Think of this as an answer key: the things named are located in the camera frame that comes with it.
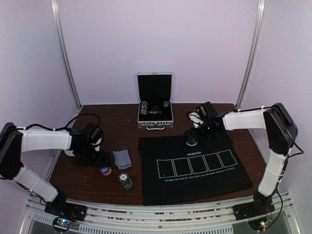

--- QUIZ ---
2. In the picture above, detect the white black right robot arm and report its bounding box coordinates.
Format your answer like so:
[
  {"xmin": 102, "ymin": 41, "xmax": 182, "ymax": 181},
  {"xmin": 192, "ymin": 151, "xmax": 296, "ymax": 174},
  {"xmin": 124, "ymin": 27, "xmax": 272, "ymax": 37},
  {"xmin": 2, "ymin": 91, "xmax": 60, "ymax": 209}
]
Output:
[{"xmin": 184, "ymin": 102, "xmax": 298, "ymax": 215}]

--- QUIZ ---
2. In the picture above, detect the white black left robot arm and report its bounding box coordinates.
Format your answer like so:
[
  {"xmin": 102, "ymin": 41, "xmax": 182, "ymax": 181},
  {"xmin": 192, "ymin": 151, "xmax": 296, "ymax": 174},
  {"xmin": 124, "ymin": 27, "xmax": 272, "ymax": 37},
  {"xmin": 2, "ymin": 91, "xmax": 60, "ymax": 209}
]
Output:
[{"xmin": 0, "ymin": 122, "xmax": 111, "ymax": 216}]

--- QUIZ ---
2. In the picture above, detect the grey playing card deck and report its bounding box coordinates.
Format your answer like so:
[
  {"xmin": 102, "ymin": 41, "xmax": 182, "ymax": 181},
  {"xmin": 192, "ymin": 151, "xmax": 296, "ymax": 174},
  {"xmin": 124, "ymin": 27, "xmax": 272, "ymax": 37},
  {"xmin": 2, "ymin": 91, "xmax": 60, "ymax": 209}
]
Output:
[{"xmin": 113, "ymin": 150, "xmax": 132, "ymax": 170}]

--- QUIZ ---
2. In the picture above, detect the stack of poker chips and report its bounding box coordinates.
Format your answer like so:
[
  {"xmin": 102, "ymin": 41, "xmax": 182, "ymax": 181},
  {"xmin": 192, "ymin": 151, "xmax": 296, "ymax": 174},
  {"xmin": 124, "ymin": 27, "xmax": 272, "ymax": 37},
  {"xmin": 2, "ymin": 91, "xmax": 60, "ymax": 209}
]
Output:
[{"xmin": 118, "ymin": 173, "xmax": 133, "ymax": 190}]

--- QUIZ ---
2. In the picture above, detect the black poker table mat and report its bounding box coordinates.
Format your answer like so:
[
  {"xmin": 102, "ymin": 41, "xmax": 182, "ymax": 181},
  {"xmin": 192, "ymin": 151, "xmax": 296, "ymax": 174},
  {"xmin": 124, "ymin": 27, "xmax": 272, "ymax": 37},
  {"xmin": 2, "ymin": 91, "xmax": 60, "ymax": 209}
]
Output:
[{"xmin": 138, "ymin": 132, "xmax": 253, "ymax": 206}]

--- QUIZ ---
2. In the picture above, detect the aluminium poker case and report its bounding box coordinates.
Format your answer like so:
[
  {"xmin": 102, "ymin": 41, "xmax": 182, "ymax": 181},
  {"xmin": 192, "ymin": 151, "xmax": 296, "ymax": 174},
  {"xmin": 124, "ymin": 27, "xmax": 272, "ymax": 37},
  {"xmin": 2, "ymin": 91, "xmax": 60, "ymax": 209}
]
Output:
[{"xmin": 137, "ymin": 72, "xmax": 174, "ymax": 131}]

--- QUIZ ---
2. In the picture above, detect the chips row in case left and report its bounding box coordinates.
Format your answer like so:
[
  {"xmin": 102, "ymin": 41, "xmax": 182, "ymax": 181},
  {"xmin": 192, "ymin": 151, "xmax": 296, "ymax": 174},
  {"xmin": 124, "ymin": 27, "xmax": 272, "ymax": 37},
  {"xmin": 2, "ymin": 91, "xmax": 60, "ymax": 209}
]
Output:
[{"xmin": 140, "ymin": 101, "xmax": 148, "ymax": 115}]

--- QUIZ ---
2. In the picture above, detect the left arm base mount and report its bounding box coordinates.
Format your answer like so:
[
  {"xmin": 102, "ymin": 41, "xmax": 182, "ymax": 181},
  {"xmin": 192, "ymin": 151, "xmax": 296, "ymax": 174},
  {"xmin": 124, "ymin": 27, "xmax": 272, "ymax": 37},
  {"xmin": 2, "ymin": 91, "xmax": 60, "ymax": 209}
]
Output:
[{"xmin": 44, "ymin": 202, "xmax": 87, "ymax": 233}]

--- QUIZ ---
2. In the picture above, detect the aluminium frame rail front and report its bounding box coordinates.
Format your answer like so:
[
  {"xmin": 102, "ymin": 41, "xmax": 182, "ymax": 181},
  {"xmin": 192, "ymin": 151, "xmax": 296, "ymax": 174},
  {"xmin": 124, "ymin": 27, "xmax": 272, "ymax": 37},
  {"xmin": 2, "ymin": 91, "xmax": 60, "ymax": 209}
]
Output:
[{"xmin": 25, "ymin": 192, "xmax": 293, "ymax": 234}]

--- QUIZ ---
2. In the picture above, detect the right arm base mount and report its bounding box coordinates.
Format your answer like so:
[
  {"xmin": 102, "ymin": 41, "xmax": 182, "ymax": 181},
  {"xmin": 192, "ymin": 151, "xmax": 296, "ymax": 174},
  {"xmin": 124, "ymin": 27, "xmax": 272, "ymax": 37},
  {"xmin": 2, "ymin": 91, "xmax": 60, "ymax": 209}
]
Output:
[{"xmin": 233, "ymin": 201, "xmax": 275, "ymax": 232}]

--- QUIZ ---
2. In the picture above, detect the left aluminium frame post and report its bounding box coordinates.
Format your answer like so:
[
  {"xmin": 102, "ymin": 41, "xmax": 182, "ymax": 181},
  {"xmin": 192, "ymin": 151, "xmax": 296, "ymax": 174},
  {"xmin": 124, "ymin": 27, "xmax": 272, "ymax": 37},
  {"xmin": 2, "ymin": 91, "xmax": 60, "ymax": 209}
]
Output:
[{"xmin": 51, "ymin": 0, "xmax": 82, "ymax": 109}]

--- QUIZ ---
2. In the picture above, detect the aluminium frame post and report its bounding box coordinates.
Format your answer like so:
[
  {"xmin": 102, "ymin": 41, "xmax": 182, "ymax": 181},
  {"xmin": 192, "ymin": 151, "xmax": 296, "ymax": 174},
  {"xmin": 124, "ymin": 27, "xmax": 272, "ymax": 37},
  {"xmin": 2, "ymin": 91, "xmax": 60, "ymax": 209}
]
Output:
[
  {"xmin": 51, "ymin": 0, "xmax": 82, "ymax": 109},
  {"xmin": 235, "ymin": 0, "xmax": 266, "ymax": 109}
]

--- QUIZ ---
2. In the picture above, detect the right aluminium frame post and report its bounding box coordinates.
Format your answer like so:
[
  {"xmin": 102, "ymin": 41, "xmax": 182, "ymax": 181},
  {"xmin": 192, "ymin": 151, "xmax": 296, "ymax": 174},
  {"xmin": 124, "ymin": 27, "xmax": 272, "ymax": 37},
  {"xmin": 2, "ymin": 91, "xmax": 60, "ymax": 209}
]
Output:
[{"xmin": 235, "ymin": 0, "xmax": 266, "ymax": 109}]

